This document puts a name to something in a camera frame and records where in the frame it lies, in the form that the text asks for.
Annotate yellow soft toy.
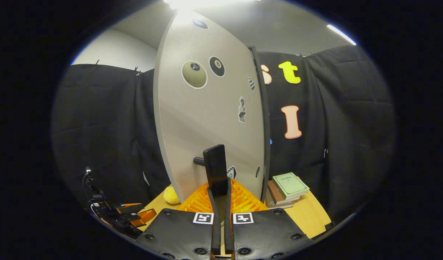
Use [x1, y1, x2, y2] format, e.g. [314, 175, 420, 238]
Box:
[163, 186, 181, 205]

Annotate brown book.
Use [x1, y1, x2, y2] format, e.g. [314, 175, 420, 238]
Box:
[268, 181, 301, 205]

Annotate green book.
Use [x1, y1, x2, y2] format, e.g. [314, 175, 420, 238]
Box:
[272, 172, 310, 201]

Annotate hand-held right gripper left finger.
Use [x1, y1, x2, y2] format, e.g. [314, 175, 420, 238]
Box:
[135, 182, 222, 260]

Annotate black backdrop cloth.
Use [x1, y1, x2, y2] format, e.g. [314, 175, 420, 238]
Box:
[51, 45, 397, 231]

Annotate black cabinet door handle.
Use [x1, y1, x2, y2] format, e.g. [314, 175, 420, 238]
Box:
[193, 144, 229, 196]

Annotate narrow ceiling light panel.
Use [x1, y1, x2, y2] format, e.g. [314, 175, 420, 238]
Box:
[327, 24, 357, 46]

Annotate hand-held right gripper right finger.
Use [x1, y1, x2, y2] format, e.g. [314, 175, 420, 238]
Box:
[224, 178, 312, 260]

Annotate grey cabinet door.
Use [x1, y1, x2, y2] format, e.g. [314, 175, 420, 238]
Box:
[153, 10, 267, 204]

